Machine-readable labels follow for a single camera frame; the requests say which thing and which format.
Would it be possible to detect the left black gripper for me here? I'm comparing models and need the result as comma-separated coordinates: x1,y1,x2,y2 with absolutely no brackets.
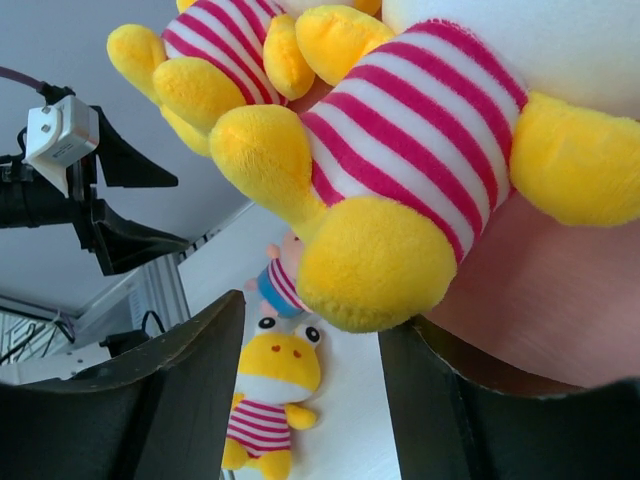
1,105,190,275

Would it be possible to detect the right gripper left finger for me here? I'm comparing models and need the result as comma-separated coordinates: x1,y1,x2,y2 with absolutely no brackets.
1,290,245,479

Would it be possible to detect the aluminium mounting rail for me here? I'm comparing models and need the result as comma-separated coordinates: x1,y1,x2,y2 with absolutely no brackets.
1,229,218,368

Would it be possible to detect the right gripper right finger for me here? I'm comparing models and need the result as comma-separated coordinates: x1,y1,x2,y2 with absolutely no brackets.
378,316,639,479

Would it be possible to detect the pink three-tier shelf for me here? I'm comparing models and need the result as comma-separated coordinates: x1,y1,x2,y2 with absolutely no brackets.
426,195,639,391

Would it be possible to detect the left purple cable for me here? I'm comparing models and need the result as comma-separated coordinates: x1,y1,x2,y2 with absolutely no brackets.
0,65,51,96

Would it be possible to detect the yellow frog plush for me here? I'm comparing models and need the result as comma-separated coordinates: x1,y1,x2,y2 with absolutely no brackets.
221,317,322,479
209,1,639,332
106,0,384,159

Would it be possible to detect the peach boy plush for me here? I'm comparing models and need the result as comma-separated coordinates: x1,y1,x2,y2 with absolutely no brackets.
244,231,312,318

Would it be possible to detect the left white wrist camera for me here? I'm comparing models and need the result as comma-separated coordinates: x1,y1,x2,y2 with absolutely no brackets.
24,95,100,198

